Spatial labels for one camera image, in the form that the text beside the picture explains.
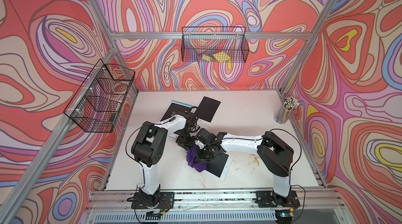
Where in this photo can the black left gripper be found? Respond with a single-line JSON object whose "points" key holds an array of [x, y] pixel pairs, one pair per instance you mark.
{"points": [[187, 146]]}

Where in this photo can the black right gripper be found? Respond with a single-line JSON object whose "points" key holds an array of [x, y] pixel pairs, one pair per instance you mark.
{"points": [[200, 157]]}

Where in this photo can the purple microfiber cloth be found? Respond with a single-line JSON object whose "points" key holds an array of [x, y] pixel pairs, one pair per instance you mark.
{"points": [[193, 161]]}

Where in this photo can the blue white drawing tablet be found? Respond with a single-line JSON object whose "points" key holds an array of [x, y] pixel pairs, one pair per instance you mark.
{"points": [[172, 111]]}

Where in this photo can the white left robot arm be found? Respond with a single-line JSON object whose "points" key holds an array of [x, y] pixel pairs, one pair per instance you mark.
{"points": [[149, 144]]}

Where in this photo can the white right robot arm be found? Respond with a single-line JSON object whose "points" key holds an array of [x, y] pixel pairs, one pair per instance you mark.
{"points": [[272, 150]]}

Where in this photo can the yellow cloth in basket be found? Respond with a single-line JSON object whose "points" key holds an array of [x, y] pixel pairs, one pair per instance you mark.
{"points": [[217, 57]]}

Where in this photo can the cup of coloured pencils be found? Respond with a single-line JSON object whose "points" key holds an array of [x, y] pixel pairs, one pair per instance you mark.
{"points": [[287, 108]]}

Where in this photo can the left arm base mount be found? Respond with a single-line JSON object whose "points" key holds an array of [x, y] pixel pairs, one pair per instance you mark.
{"points": [[159, 200]]}

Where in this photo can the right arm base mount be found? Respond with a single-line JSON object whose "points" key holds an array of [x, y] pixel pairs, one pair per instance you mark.
{"points": [[268, 199]]}

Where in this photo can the black wire basket left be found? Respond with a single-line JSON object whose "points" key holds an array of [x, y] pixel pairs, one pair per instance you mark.
{"points": [[96, 106]]}

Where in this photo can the black wire basket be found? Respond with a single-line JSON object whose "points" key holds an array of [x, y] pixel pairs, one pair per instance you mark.
{"points": [[208, 40], [96, 106]]}

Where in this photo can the black wire basket back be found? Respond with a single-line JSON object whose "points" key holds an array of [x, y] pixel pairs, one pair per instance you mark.
{"points": [[208, 40]]}

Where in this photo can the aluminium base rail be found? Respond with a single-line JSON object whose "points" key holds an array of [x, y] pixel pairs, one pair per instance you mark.
{"points": [[318, 205]]}

